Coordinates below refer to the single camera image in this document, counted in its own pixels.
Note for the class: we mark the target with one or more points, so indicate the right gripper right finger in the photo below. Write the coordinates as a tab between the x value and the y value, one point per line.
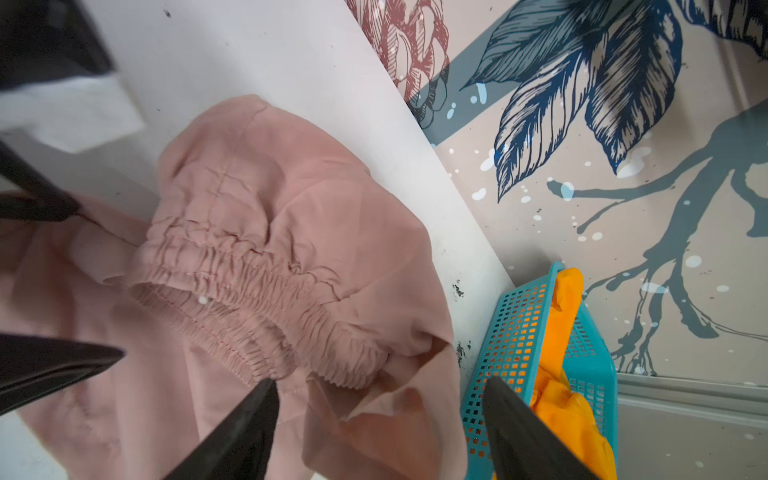
521	446

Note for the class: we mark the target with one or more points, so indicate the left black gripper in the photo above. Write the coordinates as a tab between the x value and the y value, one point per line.
44	41

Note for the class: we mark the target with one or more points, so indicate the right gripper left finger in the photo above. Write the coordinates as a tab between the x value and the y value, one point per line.
240	446

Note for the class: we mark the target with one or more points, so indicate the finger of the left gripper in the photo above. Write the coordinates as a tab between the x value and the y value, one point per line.
34	367

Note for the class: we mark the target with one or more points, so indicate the pink shorts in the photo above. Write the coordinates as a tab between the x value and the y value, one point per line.
273	254

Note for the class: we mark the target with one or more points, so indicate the orange shorts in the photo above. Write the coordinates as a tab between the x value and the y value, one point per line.
564	412

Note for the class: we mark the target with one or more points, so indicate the teal plastic basket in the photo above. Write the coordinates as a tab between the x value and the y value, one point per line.
512	350

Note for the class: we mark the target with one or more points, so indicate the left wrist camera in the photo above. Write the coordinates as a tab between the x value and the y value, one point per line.
72	115

